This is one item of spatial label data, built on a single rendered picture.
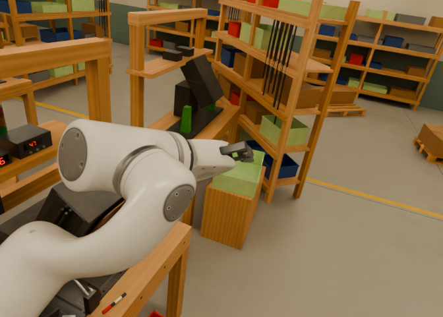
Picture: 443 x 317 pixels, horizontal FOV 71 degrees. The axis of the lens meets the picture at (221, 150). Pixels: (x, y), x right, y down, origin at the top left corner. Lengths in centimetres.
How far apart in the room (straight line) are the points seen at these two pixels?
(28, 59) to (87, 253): 127
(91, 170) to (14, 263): 13
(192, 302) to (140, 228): 247
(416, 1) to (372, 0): 103
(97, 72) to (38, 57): 36
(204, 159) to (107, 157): 16
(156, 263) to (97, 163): 151
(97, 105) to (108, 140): 155
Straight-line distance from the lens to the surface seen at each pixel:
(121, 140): 38
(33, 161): 153
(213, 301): 282
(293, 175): 401
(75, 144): 38
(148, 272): 180
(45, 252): 39
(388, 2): 967
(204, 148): 47
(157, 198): 33
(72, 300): 176
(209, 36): 973
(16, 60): 152
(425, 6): 981
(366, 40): 912
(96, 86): 187
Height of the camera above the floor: 229
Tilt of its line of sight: 28 degrees down
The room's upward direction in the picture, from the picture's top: 8 degrees clockwise
